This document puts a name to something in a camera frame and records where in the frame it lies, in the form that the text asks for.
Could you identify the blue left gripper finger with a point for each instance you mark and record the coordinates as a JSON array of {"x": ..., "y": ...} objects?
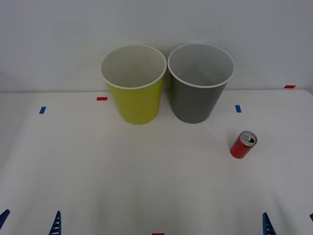
[
  {"x": 56, "y": 226},
  {"x": 5, "y": 215}
]

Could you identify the red drink can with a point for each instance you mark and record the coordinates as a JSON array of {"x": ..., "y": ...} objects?
[{"x": 240, "y": 148}]

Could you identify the yellow-green plastic bin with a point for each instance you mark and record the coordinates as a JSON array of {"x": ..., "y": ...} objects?
[{"x": 137, "y": 105}]

